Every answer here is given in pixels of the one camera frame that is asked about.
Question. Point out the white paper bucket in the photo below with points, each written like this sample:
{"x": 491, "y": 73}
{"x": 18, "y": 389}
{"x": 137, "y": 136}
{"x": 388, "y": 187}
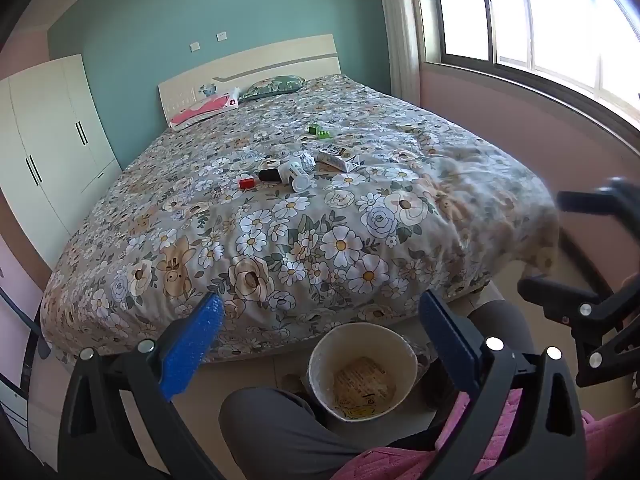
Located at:
{"x": 320, "y": 375}

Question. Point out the person's right leg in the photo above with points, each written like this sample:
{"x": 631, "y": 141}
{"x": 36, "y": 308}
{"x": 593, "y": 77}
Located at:
{"x": 502, "y": 325}

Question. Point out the yellow printed wrapper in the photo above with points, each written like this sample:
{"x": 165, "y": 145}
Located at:
{"x": 365, "y": 387}

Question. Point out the cream wooden headboard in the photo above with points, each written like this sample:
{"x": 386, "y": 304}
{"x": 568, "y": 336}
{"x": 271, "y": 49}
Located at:
{"x": 280, "y": 62}

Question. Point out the beige curtain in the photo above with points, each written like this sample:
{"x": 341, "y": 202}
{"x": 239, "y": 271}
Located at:
{"x": 397, "y": 35}

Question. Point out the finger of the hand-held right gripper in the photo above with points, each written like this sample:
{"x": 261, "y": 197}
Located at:
{"x": 550, "y": 300}
{"x": 580, "y": 201}

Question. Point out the pink quilted jacket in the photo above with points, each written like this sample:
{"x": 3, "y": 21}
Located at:
{"x": 610, "y": 442}

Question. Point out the window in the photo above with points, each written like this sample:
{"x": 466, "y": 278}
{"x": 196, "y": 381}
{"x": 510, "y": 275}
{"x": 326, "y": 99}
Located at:
{"x": 550, "y": 20}

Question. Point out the floral blanket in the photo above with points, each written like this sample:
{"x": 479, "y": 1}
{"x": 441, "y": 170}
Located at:
{"x": 300, "y": 240}

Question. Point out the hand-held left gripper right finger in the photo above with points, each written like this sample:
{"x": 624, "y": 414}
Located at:
{"x": 447, "y": 337}

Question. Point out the person's left leg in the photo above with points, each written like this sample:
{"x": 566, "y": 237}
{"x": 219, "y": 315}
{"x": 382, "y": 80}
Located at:
{"x": 280, "y": 430}

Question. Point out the white red-striped medicine box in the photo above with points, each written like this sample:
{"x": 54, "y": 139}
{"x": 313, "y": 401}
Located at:
{"x": 340, "y": 157}

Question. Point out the light green toy block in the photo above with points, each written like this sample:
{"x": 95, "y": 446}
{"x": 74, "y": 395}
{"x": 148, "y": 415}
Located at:
{"x": 325, "y": 134}

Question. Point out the green leaf pillow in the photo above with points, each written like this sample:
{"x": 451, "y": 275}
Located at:
{"x": 272, "y": 87}

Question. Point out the person's leg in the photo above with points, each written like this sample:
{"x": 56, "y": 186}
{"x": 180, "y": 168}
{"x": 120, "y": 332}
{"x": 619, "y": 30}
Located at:
{"x": 280, "y": 430}
{"x": 502, "y": 325}

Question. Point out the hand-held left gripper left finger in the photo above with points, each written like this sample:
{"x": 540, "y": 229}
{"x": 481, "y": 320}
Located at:
{"x": 192, "y": 345}

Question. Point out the white wardrobe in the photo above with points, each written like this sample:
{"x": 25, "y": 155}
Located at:
{"x": 45, "y": 150}

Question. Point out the crumpled white paper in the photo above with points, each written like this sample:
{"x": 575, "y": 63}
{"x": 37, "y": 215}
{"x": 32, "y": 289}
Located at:
{"x": 304, "y": 161}

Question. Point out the small red box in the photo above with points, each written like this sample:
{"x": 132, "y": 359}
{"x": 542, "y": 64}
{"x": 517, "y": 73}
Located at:
{"x": 246, "y": 183}

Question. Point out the pink pillow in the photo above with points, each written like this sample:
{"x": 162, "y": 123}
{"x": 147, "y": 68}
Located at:
{"x": 200, "y": 110}

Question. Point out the white tissue packet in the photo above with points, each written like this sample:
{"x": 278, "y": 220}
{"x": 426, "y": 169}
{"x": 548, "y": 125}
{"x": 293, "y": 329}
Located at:
{"x": 233, "y": 97}

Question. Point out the white cylinder bottle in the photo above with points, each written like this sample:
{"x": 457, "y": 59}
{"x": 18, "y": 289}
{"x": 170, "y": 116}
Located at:
{"x": 297, "y": 177}

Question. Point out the black roll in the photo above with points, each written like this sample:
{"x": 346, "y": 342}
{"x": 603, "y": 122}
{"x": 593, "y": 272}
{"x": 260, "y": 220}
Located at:
{"x": 270, "y": 175}

